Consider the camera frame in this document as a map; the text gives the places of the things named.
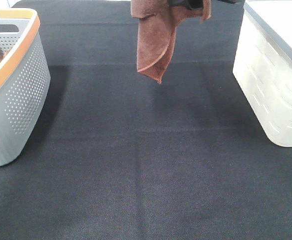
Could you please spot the brown microfibre towel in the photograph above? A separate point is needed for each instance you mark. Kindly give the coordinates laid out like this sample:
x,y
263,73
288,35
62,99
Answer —
x,y
158,21

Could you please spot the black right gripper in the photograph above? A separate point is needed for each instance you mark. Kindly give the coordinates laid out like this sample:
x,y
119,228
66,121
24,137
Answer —
x,y
192,5

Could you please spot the white plastic storage bin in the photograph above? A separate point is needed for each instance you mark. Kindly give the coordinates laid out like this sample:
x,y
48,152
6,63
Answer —
x,y
263,65

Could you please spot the grey perforated laundry basket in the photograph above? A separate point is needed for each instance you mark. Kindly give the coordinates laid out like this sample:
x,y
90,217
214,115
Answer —
x,y
24,79

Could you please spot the black table cloth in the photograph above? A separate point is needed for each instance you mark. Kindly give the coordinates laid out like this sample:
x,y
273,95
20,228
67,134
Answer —
x,y
117,156

